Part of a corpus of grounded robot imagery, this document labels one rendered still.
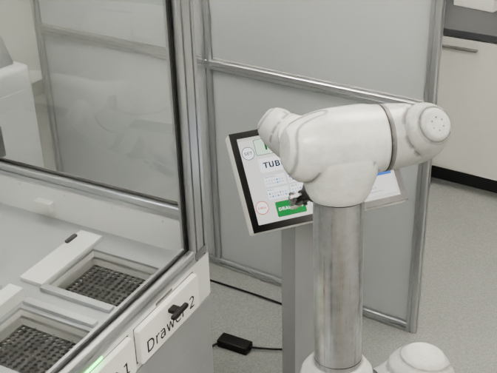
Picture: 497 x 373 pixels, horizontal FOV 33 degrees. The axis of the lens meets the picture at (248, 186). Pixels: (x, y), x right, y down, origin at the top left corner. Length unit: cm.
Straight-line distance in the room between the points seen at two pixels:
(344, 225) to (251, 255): 234
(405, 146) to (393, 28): 158
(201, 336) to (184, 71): 83
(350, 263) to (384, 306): 204
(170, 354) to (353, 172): 103
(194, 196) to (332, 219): 75
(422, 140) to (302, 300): 136
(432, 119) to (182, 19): 77
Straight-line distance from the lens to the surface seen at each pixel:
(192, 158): 226
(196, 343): 255
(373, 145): 157
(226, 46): 356
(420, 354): 190
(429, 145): 160
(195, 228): 236
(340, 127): 156
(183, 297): 236
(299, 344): 296
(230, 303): 384
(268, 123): 214
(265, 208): 252
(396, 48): 317
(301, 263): 277
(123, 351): 217
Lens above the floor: 228
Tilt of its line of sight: 29 degrees down
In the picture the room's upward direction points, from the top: 2 degrees counter-clockwise
